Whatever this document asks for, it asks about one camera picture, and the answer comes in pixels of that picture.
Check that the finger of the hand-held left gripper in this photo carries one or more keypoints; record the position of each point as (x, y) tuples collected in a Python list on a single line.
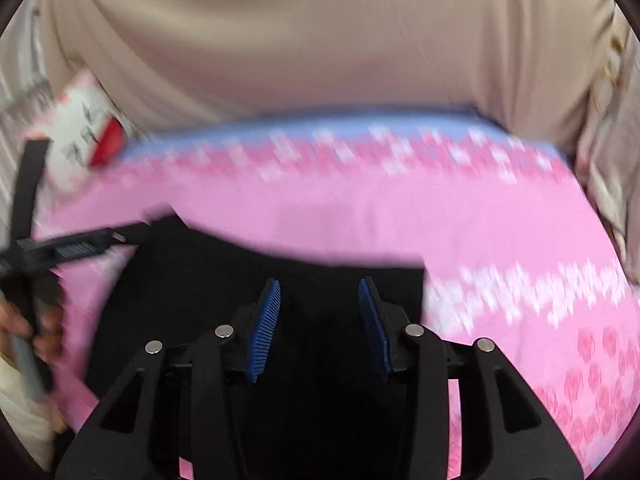
[(90, 247), (30, 190)]

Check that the cat face pillow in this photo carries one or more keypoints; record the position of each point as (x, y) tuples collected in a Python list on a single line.
[(75, 125)]

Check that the person's left hand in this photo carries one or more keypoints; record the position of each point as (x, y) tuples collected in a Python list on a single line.
[(50, 332)]

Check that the black pants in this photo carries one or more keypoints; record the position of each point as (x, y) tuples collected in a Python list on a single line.
[(310, 270)]

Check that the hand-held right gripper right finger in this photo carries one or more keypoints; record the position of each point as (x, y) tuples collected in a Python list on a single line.
[(372, 330)]

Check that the beige cloth backdrop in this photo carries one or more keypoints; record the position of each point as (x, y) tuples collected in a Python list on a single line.
[(325, 35)]

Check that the white satin curtain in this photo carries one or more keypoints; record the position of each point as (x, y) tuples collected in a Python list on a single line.
[(20, 110)]

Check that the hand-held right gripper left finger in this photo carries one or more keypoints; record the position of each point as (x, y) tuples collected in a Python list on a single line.
[(265, 330)]

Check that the pink floral bedsheet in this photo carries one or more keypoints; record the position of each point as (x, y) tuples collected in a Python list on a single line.
[(400, 210)]

